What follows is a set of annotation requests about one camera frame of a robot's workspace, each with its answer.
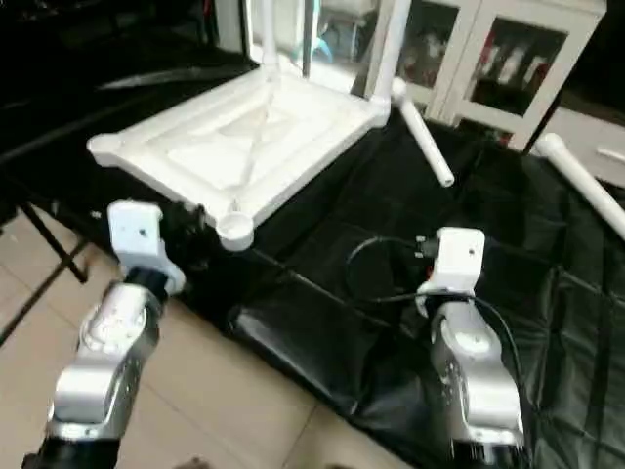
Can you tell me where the white plastic table leg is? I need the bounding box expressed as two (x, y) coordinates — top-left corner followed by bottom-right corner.
(258, 0), (280, 75)
(391, 78), (457, 188)
(368, 0), (412, 105)
(532, 132), (625, 241)

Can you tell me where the black work mat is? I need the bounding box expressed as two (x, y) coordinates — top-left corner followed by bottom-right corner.
(0, 34), (625, 468)

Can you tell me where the white plastic table top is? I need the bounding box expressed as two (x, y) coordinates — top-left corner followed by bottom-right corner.
(86, 64), (393, 253)

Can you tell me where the black metal stand leg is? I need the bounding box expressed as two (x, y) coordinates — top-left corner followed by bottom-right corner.
(0, 195), (91, 345)

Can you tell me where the white glass-door cabinet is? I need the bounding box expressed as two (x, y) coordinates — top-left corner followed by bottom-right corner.
(361, 0), (608, 149)

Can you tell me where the white drawer unit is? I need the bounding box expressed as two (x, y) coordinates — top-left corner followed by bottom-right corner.
(542, 106), (625, 189)

